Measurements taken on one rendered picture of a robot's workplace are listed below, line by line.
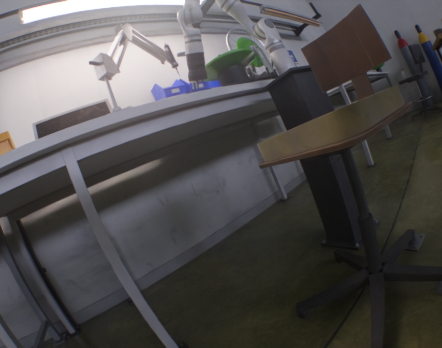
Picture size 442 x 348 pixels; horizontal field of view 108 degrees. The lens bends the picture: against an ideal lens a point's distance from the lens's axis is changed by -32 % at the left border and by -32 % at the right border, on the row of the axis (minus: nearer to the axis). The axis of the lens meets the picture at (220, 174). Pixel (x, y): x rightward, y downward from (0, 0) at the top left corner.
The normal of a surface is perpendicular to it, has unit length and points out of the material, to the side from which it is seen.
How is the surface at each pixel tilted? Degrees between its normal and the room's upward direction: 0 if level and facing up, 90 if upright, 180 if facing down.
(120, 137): 90
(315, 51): 90
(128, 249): 90
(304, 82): 90
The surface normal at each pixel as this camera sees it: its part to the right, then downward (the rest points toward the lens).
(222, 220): 0.53, -0.18
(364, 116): 0.35, -0.10
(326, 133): -0.85, 0.40
